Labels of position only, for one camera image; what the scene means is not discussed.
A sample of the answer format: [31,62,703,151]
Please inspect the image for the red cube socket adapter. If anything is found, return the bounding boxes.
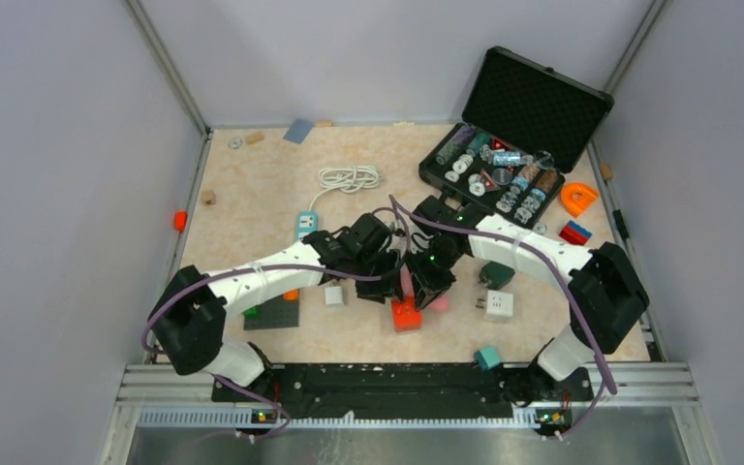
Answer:
[390,296,422,333]

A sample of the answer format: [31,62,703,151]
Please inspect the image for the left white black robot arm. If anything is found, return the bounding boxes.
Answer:
[146,213,400,401]

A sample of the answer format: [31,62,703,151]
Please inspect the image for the orange arch block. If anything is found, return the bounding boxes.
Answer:
[283,289,299,301]

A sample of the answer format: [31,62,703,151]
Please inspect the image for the white coiled cable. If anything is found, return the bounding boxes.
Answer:
[307,165,383,213]

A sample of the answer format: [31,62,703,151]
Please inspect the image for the green small brick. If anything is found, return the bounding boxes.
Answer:
[243,306,260,318]

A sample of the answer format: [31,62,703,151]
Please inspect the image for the pink triangular power strip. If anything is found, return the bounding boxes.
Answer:
[400,266,450,313]

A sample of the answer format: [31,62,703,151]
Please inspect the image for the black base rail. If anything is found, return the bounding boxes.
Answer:
[211,362,595,421]

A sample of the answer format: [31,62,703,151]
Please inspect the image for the wooden block top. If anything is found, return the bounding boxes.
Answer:
[244,132,265,145]

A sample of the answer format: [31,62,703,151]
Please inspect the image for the orange arch toy right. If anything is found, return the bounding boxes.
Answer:
[559,182,600,218]

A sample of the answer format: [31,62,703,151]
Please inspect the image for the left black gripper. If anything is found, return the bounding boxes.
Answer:
[350,246,404,304]

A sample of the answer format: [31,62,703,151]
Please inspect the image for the white cube socket adapter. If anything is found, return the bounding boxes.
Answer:
[476,290,514,324]

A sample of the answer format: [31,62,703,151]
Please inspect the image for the small white charger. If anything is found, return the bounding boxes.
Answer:
[324,286,346,307]

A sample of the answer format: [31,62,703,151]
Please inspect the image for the red orange clip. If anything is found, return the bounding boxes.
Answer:
[172,210,188,233]

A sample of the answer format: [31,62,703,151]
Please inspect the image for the red blue brick stack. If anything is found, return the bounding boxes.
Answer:
[558,221,593,246]

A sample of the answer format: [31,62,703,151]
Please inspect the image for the wooden block right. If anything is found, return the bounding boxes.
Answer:
[600,163,613,182]

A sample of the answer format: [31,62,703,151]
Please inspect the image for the grey blue card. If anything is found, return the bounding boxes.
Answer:
[283,118,315,144]

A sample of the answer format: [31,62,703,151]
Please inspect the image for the wooden block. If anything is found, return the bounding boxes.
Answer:
[600,163,613,182]
[244,132,265,145]

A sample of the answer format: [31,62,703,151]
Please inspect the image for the teal power strip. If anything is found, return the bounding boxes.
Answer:
[295,210,319,241]

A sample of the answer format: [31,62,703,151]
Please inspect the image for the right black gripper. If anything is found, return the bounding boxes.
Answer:
[403,242,463,311]

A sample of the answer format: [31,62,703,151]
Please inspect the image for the black open case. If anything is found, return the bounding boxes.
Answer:
[418,46,614,229]

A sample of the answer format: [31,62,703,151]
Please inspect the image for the teal small plug adapter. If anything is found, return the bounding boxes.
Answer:
[473,346,502,372]

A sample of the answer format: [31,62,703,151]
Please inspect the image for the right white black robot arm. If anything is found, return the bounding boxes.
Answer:
[409,204,650,399]

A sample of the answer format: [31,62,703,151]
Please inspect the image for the dark grey building baseplate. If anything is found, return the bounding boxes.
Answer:
[243,296,299,331]

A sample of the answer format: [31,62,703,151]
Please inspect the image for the dark green cube adapter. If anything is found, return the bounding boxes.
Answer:
[479,262,515,291]

